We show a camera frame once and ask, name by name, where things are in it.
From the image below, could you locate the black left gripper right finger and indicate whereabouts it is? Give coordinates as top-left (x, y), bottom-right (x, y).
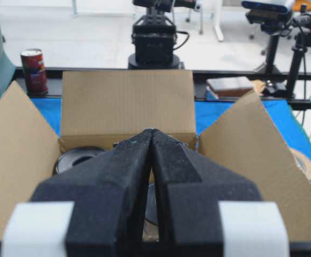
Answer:
top-left (150, 128), bottom-right (290, 257)

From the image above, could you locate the brown cardboard box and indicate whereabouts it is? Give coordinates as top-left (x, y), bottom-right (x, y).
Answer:
top-left (0, 70), bottom-right (311, 241)

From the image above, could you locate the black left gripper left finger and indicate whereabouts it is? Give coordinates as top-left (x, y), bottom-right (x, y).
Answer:
top-left (1, 128), bottom-right (153, 257)

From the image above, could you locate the black camera stand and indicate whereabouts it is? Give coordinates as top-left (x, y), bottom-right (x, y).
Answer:
top-left (247, 11), bottom-right (311, 98)

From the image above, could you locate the red drink can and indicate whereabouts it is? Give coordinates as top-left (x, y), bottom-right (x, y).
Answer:
top-left (20, 48), bottom-right (48, 95)

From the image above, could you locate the black round object in box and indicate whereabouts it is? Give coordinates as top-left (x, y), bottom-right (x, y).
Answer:
top-left (55, 146), bottom-right (105, 175)

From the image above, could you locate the tape roll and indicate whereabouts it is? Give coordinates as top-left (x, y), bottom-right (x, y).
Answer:
top-left (290, 148), bottom-right (311, 181)

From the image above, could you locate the blue white depth camera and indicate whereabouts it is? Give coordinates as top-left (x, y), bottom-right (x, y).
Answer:
top-left (241, 0), bottom-right (295, 14)

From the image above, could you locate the blue table cloth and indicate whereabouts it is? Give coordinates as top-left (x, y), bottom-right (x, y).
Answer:
top-left (32, 98), bottom-right (311, 160)

